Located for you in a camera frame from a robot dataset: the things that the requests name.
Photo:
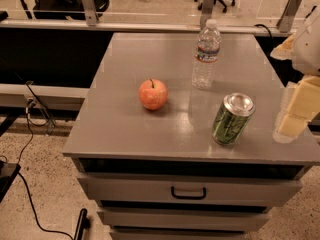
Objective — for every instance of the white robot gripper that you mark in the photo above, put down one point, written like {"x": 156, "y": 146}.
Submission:
{"x": 308, "y": 49}

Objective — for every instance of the red orange apple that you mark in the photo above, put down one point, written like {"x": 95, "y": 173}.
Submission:
{"x": 153, "y": 94}

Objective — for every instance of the green soda can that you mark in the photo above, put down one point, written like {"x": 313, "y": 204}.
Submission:
{"x": 232, "y": 117}

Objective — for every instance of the clear plastic water bottle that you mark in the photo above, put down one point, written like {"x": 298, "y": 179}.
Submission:
{"x": 206, "y": 54}

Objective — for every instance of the grey drawer cabinet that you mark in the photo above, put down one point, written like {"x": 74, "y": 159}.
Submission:
{"x": 128, "y": 157}

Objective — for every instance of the black pole bottom left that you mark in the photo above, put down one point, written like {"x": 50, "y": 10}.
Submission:
{"x": 82, "y": 224}

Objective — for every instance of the black device left edge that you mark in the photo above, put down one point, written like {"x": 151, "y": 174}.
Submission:
{"x": 8, "y": 172}

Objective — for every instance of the metal rail post right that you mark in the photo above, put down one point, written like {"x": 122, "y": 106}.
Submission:
{"x": 286, "y": 20}

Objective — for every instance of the metal rail post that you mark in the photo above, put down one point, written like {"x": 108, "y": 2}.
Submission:
{"x": 286, "y": 20}
{"x": 206, "y": 12}
{"x": 90, "y": 12}

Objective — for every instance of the metal rail post middle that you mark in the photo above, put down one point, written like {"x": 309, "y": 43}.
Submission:
{"x": 206, "y": 12}

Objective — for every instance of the black drawer handle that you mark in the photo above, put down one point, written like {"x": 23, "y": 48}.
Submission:
{"x": 180, "y": 194}

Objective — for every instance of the metal rail post left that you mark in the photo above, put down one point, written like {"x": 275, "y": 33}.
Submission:
{"x": 90, "y": 12}

